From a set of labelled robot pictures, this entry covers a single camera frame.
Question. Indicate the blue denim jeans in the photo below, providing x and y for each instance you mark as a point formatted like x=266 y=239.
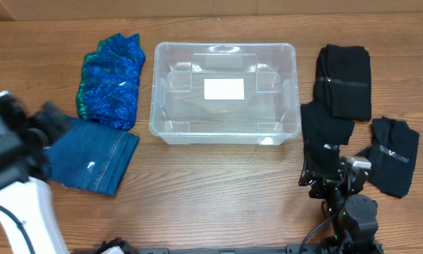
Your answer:
x=91 y=157

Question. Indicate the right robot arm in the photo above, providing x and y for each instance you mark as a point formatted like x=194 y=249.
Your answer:
x=350 y=225

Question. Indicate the blue sequin fabric bundle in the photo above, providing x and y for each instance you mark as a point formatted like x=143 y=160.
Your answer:
x=110 y=82

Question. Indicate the large folded black garment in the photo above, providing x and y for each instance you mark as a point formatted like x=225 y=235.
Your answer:
x=344 y=82

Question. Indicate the middle folded black garment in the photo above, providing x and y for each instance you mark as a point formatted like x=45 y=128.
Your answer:
x=323 y=135

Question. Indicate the small folded black garment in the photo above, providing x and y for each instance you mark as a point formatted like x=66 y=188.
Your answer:
x=393 y=155

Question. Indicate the clear plastic storage bin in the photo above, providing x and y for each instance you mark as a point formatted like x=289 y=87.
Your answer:
x=269 y=114

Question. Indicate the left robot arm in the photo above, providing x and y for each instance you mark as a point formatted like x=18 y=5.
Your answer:
x=26 y=201

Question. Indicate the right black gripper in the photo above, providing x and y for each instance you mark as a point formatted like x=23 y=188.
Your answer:
x=323 y=180

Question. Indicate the white label in bin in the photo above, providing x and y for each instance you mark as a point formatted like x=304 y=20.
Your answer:
x=224 y=89

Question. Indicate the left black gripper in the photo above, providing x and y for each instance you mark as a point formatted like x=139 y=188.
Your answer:
x=46 y=118

